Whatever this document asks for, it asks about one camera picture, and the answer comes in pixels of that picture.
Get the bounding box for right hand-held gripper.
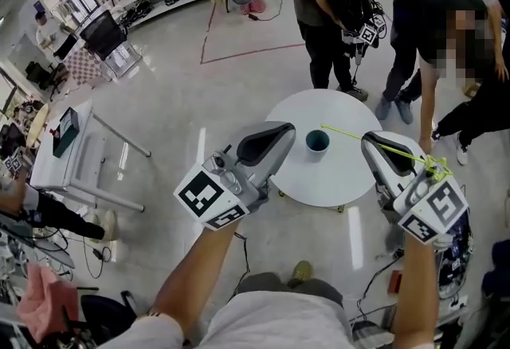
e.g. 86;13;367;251
360;131;470;247

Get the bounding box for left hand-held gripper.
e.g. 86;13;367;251
173;120;296;231

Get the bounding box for blue-grey cup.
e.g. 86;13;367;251
304;129;332;163

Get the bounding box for yellow-green star stick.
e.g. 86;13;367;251
320;124;454;182

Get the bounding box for person's left forearm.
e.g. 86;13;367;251
152;215;241;325

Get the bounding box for person's right forearm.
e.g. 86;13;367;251
391;233;441;349

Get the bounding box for round white table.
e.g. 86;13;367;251
265;88;430;207

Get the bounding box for red box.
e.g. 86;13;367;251
387;269;404;295

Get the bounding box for person's olive shoe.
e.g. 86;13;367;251
288;260;314;288

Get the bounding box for person's grey shorts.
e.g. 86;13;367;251
233;271;344;309

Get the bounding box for person's white shirt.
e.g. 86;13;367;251
97;290;356;349

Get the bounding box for white rectangular desk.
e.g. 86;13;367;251
29;99;153;214

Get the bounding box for black power adapter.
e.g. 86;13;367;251
92;245;113;263

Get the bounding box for dark green box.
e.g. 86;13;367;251
51;107;81;159

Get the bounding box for pink cloth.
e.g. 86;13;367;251
15;262;81;345

